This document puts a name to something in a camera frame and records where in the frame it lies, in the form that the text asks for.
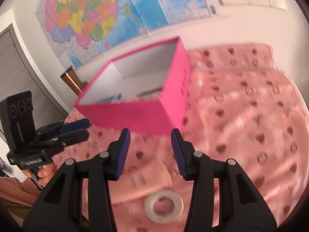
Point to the left hand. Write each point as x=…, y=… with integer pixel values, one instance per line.
x=45, y=174

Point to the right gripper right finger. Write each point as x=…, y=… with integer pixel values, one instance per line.
x=223, y=198

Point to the pink patterned bed sheet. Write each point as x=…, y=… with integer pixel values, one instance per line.
x=239, y=106

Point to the wooden bed post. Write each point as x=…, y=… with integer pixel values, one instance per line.
x=73, y=81

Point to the pink cardboard box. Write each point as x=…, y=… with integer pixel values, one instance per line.
x=144, y=90

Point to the white tape roll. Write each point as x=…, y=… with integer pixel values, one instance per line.
x=164, y=207

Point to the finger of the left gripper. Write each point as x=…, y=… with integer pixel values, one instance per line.
x=64, y=140
x=63, y=127

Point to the left pink sleeve forearm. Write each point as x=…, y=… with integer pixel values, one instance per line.
x=24, y=193

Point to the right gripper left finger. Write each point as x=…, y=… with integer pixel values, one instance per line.
x=59, y=206

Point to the pink cosmetic tube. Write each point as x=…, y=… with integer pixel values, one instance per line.
x=139, y=183

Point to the grey door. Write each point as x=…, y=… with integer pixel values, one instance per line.
x=17, y=75

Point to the colourful wall map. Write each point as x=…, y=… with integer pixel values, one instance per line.
x=80, y=30

